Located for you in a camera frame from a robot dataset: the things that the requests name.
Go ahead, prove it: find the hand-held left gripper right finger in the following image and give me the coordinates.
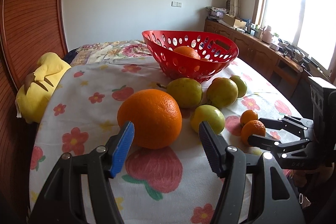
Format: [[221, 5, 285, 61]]
[[199, 120, 306, 224]]

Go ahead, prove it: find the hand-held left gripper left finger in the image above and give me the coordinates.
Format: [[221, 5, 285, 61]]
[[30, 120, 135, 224]]

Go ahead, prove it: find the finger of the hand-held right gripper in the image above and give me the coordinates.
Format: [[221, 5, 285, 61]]
[[259, 114, 315, 141], [247, 134, 311, 160]]

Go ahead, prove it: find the small tangerine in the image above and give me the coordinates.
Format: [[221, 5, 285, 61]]
[[241, 120, 266, 146], [240, 110, 259, 126]]

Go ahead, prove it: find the large orange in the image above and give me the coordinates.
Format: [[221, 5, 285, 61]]
[[117, 89, 182, 149], [173, 46, 201, 60]]

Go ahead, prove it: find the small green pear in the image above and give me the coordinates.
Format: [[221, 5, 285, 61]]
[[230, 75, 248, 98]]

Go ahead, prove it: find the large green pear with stem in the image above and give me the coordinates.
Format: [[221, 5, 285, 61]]
[[157, 78, 203, 109]]

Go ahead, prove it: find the red perforated plastic basket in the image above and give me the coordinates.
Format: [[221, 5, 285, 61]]
[[142, 30, 239, 83]]

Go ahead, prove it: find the person's right hand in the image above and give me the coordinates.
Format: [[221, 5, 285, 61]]
[[293, 169, 311, 189]]

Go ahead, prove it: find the white fruit-print blanket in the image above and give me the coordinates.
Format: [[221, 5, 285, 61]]
[[29, 56, 302, 224]]

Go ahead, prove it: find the black tabletop device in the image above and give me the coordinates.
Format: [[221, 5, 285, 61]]
[[299, 55, 312, 72], [283, 43, 298, 58]]

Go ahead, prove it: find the wooden cabinet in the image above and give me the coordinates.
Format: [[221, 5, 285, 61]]
[[204, 18, 311, 99]]

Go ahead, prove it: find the pink kettle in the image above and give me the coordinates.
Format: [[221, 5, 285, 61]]
[[262, 25, 273, 43]]

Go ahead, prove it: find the yellow plush toy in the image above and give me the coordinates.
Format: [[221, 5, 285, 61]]
[[15, 52, 72, 124]]

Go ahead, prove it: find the floral quilt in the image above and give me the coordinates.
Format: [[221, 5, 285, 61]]
[[63, 40, 153, 66]]

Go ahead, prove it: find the window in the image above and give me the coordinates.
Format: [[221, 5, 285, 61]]
[[258, 0, 336, 73]]

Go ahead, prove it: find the open cardboard box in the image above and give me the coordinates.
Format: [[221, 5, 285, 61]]
[[223, 13, 247, 28]]

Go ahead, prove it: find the folded patterned cloth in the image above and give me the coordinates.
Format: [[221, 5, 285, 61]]
[[206, 6, 229, 21]]

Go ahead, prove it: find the wooden slatted panel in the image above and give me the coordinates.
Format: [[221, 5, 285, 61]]
[[0, 0, 69, 224]]

